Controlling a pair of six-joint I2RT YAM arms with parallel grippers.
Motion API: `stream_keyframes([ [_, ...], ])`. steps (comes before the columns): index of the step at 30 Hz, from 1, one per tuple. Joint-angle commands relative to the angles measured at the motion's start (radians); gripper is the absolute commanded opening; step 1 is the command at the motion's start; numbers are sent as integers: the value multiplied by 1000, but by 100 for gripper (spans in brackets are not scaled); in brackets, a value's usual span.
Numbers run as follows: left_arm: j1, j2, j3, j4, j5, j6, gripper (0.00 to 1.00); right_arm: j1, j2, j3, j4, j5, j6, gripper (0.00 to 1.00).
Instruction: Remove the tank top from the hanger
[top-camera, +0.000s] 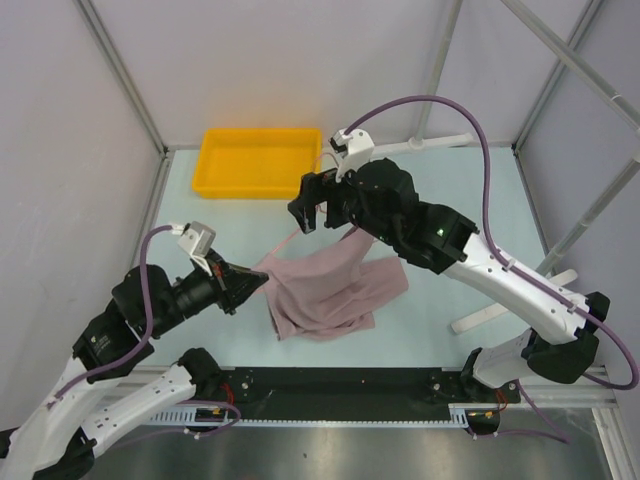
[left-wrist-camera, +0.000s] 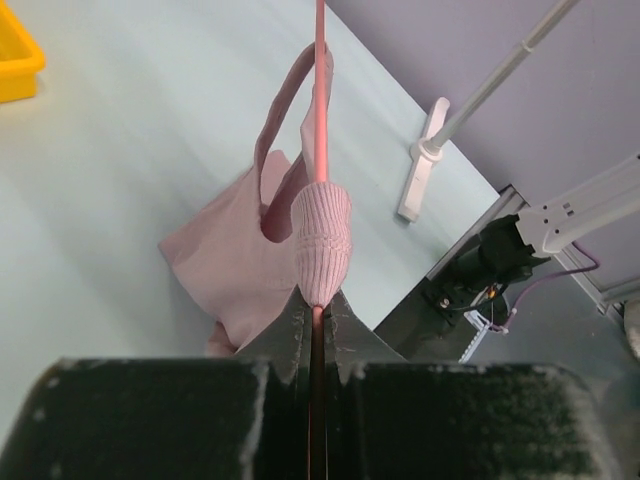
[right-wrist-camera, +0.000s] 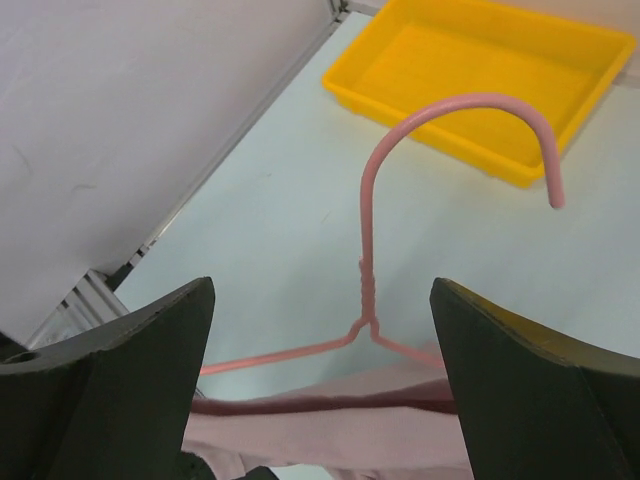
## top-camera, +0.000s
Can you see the white garment rack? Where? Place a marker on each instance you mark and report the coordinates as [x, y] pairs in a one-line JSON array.
[[576, 146]]

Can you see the pink tank top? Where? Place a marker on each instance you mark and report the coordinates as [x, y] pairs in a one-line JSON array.
[[332, 292]]

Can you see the yellow plastic bin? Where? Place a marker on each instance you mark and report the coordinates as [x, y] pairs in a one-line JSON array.
[[255, 163]]

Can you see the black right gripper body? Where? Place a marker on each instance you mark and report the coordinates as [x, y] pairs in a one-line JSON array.
[[342, 199]]

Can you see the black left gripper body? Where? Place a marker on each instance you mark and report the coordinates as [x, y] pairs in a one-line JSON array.
[[218, 267]]

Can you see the white slotted cable duct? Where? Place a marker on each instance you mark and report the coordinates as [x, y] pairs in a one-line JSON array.
[[184, 416]]

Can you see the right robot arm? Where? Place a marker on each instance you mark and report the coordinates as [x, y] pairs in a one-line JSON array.
[[381, 200]]

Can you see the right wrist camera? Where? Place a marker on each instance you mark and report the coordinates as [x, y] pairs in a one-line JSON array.
[[354, 149]]

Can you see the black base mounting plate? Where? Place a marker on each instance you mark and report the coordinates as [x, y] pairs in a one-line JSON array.
[[350, 394]]

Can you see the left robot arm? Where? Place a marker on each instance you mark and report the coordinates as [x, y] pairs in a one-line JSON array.
[[71, 428]]

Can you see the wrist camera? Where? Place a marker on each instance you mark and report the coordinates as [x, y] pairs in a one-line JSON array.
[[195, 239], [354, 149]]

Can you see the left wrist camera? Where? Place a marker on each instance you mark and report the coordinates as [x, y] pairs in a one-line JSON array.
[[195, 239]]

